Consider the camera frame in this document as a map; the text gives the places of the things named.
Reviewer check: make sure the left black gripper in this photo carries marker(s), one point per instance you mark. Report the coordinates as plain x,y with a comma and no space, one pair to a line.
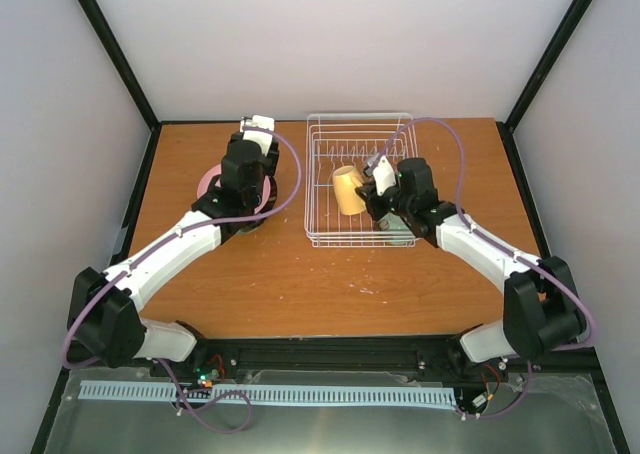
273,157

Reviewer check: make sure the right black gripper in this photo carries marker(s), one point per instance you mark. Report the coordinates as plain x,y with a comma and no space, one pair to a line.
375,211

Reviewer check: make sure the yellow mug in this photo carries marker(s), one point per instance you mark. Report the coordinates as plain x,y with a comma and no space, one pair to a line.
345,180

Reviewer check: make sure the teal ceramic bowl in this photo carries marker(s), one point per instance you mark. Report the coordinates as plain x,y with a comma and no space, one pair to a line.
392,231

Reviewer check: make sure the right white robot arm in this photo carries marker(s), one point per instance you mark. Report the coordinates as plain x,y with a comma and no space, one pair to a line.
541,312

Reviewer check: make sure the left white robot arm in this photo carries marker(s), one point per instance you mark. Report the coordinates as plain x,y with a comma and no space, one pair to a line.
105,310

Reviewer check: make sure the dark striped plate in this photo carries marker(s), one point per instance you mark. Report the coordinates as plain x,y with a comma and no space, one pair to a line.
269,198

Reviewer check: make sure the pink plate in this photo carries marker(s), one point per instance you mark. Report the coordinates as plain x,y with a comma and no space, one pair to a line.
216,171

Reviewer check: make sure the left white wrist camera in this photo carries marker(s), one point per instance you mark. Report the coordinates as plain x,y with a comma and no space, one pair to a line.
258,129

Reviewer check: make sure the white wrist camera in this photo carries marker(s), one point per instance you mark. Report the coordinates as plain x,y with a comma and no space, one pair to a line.
258,129
379,168

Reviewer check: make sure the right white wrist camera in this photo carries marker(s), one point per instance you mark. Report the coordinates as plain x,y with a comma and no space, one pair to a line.
379,168

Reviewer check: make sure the white wire dish rack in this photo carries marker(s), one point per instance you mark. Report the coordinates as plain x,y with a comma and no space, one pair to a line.
339,148

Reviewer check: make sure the black aluminium frame rail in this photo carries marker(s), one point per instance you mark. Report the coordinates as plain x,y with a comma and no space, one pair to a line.
424,358

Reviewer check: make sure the light blue cable duct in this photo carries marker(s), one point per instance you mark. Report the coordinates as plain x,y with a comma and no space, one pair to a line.
274,395

